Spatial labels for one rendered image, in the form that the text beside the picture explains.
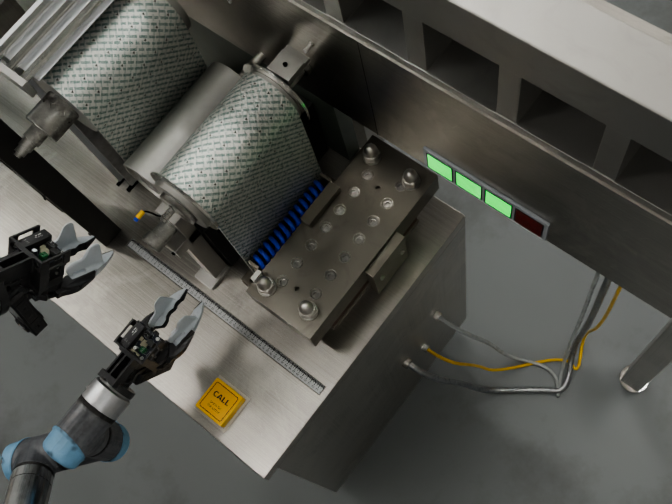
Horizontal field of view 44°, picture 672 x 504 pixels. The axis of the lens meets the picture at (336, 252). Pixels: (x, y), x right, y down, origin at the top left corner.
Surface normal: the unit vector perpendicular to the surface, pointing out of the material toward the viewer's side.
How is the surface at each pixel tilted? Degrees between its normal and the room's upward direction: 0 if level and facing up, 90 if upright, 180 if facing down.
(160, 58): 92
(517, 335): 0
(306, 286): 0
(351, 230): 0
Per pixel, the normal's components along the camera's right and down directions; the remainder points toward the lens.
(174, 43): 0.78, 0.55
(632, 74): -0.15, -0.33
